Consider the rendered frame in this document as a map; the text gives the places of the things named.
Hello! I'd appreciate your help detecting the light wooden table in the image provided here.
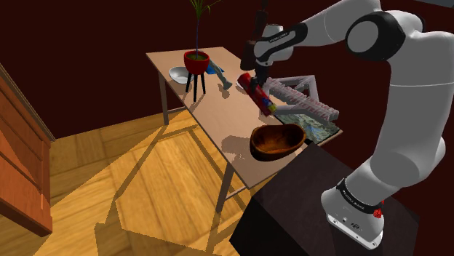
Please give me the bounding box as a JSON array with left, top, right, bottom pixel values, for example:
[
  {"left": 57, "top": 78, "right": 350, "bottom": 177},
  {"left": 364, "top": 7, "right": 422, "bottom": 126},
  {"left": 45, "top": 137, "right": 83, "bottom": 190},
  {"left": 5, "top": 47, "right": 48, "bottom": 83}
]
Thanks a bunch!
[{"left": 146, "top": 46, "right": 344, "bottom": 215}]

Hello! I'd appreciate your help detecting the landscape picture book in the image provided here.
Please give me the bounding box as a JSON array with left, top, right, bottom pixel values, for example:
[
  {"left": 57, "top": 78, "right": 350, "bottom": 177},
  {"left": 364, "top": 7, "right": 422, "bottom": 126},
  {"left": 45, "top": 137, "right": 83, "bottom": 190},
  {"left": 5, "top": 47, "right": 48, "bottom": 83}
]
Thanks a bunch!
[{"left": 274, "top": 113, "right": 342, "bottom": 145}]

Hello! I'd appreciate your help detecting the blue flat cloth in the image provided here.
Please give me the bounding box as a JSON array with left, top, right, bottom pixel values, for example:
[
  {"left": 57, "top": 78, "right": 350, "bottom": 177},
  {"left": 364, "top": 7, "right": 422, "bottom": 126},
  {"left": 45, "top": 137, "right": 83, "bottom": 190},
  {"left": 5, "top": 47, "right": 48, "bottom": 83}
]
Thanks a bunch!
[{"left": 206, "top": 63, "right": 225, "bottom": 76}]

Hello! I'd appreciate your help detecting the white bowl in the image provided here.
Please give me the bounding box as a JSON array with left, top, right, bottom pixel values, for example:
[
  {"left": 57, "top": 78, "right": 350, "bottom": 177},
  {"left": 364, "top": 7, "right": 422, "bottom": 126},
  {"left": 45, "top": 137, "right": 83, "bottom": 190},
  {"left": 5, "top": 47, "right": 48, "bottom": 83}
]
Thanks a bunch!
[{"left": 168, "top": 65, "right": 191, "bottom": 85}]

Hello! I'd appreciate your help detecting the orange wooden chest of drawers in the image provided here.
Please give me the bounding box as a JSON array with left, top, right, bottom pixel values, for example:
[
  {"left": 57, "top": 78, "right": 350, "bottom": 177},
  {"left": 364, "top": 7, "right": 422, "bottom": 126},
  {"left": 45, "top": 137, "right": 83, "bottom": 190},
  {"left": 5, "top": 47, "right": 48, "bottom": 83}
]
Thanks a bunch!
[{"left": 0, "top": 63, "right": 56, "bottom": 238}]

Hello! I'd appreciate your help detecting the white dish rack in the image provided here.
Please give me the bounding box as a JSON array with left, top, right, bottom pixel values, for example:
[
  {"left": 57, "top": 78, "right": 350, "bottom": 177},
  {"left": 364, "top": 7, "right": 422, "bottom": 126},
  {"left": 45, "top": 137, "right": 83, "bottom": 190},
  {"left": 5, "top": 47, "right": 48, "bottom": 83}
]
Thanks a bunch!
[{"left": 263, "top": 74, "right": 341, "bottom": 121}]

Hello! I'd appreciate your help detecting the dark robot stand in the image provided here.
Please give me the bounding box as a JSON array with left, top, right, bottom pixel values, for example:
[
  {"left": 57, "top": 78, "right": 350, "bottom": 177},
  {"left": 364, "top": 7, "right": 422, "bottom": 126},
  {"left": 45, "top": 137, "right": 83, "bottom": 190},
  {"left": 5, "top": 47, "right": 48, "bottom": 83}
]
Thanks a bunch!
[{"left": 229, "top": 143, "right": 421, "bottom": 256}]

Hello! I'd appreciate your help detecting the long red box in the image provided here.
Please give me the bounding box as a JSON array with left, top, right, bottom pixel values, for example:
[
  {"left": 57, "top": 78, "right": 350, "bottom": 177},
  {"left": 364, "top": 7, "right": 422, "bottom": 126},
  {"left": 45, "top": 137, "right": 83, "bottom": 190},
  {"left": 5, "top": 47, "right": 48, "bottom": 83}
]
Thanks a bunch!
[{"left": 236, "top": 72, "right": 278, "bottom": 118}]

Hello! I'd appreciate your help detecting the brown wooden bowl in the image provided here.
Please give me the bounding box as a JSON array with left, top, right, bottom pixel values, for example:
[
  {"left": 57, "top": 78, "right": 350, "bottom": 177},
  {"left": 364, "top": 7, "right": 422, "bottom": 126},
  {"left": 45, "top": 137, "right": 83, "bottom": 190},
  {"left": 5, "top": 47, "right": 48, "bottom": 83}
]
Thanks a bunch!
[{"left": 249, "top": 123, "right": 307, "bottom": 162}]

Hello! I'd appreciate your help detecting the red potted plant on legs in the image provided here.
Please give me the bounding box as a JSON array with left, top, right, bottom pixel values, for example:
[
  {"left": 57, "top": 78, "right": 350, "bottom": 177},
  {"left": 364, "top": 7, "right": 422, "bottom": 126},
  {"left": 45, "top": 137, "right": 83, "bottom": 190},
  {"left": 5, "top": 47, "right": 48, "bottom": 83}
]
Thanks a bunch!
[{"left": 183, "top": 0, "right": 223, "bottom": 103}]

